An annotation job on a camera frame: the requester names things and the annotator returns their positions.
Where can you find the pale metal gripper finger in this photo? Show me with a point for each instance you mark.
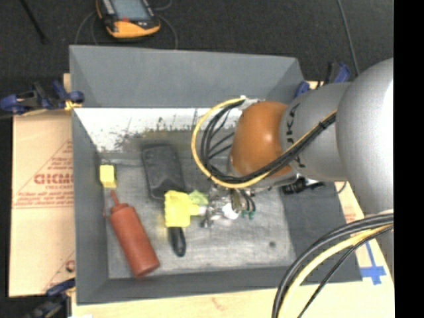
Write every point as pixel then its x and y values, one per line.
pixel 208 218
pixel 212 198

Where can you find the light green crumpled thing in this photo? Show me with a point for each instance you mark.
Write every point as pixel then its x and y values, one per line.
pixel 198 198

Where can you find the yellow and black hand tool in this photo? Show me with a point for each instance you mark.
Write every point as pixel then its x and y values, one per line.
pixel 176 209

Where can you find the red-brown squeeze bottle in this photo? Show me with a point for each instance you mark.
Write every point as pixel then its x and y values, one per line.
pixel 132 237

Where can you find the small yellow block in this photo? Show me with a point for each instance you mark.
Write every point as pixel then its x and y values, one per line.
pixel 107 176

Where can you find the grey metal bin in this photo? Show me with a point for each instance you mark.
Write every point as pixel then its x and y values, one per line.
pixel 172 78

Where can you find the brown cardboard board, red print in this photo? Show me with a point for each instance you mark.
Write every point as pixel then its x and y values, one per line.
pixel 39 210

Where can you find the black cylinder on white bracket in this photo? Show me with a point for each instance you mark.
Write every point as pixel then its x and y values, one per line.
pixel 295 187

